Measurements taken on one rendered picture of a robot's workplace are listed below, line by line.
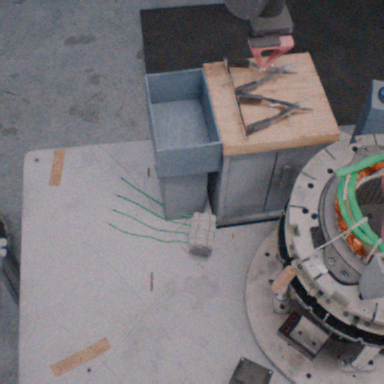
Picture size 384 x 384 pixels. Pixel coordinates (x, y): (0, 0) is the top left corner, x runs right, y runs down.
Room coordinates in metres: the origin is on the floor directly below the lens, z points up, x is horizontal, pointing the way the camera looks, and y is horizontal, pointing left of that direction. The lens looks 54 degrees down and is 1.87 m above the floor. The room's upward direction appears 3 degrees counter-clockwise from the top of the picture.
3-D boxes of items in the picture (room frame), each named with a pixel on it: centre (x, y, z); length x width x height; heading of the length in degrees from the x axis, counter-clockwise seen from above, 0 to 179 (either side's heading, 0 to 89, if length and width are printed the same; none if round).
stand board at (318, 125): (0.67, -0.21, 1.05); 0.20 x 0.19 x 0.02; 94
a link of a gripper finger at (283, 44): (0.67, -0.19, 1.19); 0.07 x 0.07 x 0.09; 5
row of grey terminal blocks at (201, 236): (0.55, -0.10, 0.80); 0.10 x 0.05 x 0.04; 166
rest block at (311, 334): (0.32, -0.26, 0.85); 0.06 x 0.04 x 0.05; 44
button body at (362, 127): (0.68, -0.45, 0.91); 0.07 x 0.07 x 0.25; 72
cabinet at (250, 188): (0.67, -0.21, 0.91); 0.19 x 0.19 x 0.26; 4
